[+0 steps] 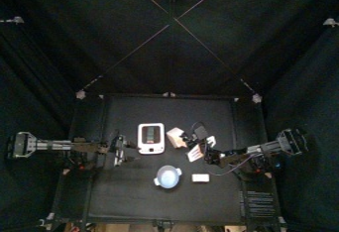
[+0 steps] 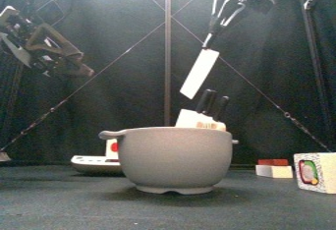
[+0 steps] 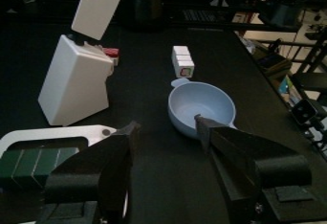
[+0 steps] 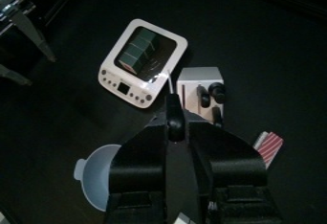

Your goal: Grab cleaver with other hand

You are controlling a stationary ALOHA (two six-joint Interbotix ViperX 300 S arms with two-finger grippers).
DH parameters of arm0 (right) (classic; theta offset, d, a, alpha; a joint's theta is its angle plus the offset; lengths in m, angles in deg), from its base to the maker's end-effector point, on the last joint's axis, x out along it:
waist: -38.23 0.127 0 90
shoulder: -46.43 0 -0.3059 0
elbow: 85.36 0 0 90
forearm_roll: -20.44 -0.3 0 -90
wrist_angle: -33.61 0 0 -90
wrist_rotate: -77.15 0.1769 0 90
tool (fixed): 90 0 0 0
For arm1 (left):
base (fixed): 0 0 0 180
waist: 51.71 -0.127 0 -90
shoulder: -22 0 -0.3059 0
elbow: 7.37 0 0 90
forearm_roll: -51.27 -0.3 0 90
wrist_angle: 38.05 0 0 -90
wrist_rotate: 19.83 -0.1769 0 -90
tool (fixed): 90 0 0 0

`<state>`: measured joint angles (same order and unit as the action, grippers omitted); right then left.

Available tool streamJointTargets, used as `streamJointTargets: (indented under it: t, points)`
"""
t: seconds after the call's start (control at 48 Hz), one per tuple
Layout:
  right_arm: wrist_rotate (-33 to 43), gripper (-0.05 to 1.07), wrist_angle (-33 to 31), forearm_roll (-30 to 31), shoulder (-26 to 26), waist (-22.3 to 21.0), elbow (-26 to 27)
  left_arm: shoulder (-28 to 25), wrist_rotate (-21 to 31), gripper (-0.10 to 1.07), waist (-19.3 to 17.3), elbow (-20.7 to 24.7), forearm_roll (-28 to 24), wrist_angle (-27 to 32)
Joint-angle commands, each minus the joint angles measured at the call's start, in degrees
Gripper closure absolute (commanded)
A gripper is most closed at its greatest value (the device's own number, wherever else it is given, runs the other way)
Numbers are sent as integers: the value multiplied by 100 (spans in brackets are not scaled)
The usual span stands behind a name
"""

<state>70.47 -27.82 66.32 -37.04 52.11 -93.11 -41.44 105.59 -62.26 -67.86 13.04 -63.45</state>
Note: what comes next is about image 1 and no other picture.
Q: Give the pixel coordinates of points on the white toy cleaver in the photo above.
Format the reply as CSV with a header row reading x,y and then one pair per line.
x,y
195,154

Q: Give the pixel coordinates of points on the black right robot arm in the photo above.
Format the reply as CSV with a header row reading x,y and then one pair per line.
x,y
265,148

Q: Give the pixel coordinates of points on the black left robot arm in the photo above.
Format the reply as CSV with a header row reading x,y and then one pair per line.
x,y
49,145

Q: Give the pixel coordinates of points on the pale wooden toy block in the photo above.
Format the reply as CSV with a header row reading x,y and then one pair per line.
x,y
175,137

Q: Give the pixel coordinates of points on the white toy scale with screen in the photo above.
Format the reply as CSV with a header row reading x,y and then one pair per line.
x,y
151,138

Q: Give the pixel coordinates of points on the small white rectangular block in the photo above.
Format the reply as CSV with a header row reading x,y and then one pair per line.
x,y
201,177

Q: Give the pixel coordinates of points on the silver frame middle bracket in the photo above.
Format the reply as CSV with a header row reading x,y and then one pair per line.
x,y
169,94

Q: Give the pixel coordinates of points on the silver frame corner bracket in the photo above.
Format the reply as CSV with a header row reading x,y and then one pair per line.
x,y
81,94
257,98
330,22
15,20

